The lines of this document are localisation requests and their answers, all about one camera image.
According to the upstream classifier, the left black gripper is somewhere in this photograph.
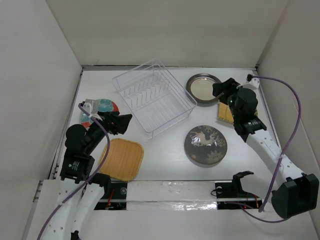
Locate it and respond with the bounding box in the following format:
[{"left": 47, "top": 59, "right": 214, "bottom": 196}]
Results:
[{"left": 85, "top": 109, "right": 132, "bottom": 153}]

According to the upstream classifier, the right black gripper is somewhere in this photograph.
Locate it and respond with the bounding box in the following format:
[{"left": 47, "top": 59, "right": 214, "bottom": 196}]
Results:
[{"left": 213, "top": 77, "right": 244, "bottom": 120}]

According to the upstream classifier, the dark rimmed cream plate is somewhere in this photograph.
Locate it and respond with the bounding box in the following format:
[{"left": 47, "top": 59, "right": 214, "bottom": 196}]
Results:
[{"left": 186, "top": 73, "right": 221, "bottom": 107}]

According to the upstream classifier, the yellow fan-shaped bamboo plate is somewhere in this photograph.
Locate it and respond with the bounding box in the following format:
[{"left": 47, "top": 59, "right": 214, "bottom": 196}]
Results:
[{"left": 216, "top": 101, "right": 258, "bottom": 124}]

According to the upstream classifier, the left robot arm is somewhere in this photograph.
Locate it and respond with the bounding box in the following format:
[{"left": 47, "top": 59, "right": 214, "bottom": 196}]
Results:
[{"left": 37, "top": 111, "right": 132, "bottom": 240}]

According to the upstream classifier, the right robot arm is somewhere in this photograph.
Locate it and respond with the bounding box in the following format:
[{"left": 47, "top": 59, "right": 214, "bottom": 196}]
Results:
[{"left": 212, "top": 74, "right": 320, "bottom": 221}]

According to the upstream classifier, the colourful red teal plate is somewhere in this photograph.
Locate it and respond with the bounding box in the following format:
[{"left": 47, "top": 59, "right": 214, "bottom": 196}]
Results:
[{"left": 79, "top": 98, "right": 119, "bottom": 129}]

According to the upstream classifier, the square woven bamboo tray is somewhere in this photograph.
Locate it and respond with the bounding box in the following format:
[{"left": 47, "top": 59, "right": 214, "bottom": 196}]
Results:
[{"left": 99, "top": 138, "right": 144, "bottom": 182}]

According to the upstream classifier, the black plate with deer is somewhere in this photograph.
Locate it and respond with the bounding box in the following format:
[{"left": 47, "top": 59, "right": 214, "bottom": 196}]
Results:
[{"left": 184, "top": 125, "right": 228, "bottom": 166}]

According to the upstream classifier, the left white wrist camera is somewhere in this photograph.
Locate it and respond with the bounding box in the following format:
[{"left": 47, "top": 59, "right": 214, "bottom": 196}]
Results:
[{"left": 82, "top": 99, "right": 99, "bottom": 114}]

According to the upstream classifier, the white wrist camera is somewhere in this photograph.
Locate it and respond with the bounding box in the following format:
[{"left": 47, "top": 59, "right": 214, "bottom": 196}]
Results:
[
  {"left": 246, "top": 74, "right": 260, "bottom": 91},
  {"left": 82, "top": 99, "right": 99, "bottom": 114}
]

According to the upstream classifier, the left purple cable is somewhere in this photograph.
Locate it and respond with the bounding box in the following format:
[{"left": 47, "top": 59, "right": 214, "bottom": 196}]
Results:
[{"left": 36, "top": 102, "right": 111, "bottom": 240}]

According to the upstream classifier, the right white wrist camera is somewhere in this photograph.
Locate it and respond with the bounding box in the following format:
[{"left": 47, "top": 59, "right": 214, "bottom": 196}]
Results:
[{"left": 246, "top": 74, "right": 260, "bottom": 91}]

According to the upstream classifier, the white wire dish rack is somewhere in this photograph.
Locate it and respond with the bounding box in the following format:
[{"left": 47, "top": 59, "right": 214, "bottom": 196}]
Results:
[{"left": 112, "top": 58, "right": 197, "bottom": 139}]

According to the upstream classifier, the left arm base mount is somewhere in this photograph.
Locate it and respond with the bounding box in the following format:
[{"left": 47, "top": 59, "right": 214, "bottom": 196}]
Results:
[{"left": 94, "top": 181, "right": 128, "bottom": 211}]

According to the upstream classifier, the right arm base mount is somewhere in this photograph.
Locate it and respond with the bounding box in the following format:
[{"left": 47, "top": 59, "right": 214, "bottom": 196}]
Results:
[{"left": 210, "top": 171, "right": 263, "bottom": 210}]

